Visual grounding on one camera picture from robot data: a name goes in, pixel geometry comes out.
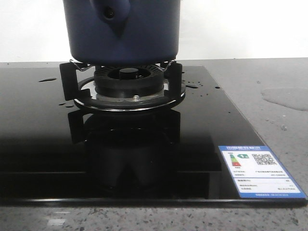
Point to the dark blue cooking pot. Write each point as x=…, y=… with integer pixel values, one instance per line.
x=123, y=32

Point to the black metal pot support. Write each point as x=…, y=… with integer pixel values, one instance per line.
x=84, y=95

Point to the black gas burner head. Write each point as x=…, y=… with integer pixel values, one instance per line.
x=125, y=82

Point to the black glass gas stove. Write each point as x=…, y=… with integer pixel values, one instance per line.
x=52, y=153

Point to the blue energy label sticker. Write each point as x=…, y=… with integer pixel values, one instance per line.
x=257, y=173

